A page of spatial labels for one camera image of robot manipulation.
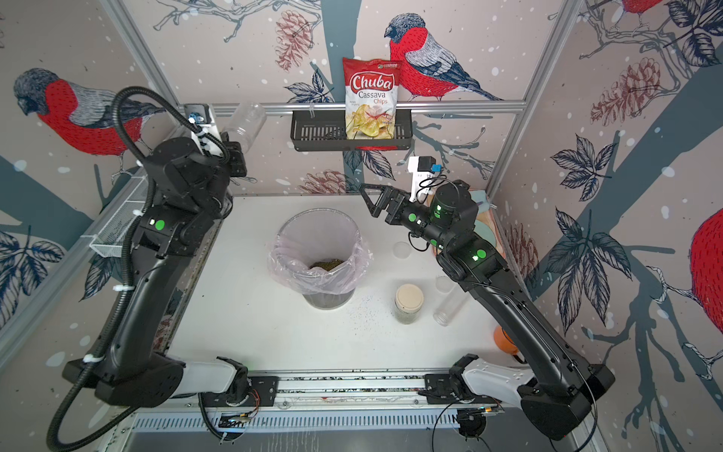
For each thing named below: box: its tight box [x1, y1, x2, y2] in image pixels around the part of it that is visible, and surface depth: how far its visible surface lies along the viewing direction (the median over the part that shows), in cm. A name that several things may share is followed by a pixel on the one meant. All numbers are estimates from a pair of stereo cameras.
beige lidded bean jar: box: [393, 283, 425, 325], surface depth 79 cm
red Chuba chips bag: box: [342, 57, 402, 141], surface depth 87 cm
